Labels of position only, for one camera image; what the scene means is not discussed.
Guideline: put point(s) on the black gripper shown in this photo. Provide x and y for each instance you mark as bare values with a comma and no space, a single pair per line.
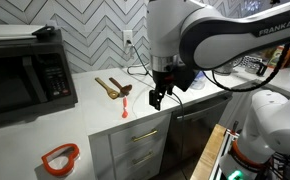
163,81

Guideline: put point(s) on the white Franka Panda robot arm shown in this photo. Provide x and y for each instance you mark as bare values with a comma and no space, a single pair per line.
218,33

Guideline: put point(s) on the clear plastic food container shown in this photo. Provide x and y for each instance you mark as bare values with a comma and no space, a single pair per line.
198,81

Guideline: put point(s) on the small red spoon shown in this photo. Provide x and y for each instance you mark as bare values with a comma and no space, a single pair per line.
125,108

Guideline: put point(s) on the dark wooden spoon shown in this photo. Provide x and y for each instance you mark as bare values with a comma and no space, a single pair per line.
121,86

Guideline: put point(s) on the dark dishwasher front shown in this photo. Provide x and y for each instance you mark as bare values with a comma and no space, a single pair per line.
201,126

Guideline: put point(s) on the light wooden spoon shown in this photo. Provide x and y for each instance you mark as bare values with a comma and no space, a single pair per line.
106,88

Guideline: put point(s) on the glass kettle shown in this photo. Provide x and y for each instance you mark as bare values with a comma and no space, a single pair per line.
224,68

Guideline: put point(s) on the wooden board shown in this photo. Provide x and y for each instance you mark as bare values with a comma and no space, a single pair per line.
208,156

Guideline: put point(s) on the orange food package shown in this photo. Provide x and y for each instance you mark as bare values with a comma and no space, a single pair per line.
278,56

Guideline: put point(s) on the orange heart shaped cutter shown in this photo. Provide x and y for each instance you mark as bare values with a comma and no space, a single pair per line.
48,160

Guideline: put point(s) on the black microwave oven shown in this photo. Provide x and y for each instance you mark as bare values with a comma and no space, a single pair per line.
21,76

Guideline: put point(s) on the white paper stack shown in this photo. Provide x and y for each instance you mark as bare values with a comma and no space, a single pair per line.
8,31

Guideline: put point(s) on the white wall outlet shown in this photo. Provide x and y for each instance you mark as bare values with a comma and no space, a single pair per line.
127,38

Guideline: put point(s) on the metal robot stand frame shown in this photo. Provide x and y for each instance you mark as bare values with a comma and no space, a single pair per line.
225,150

